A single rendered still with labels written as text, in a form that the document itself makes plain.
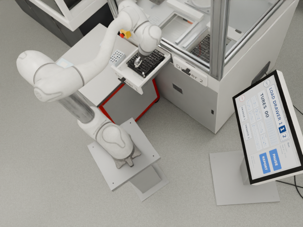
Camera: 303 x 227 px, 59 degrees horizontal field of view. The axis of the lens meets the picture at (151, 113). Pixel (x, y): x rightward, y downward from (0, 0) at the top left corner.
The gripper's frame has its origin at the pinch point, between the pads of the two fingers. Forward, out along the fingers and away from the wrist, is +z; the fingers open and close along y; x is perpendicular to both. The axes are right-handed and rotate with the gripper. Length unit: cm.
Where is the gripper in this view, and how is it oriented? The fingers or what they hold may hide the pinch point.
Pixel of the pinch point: (138, 62)
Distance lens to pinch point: 175.2
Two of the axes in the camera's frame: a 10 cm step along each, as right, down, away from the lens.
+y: 5.8, -7.6, 3.1
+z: -2.5, 2.0, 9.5
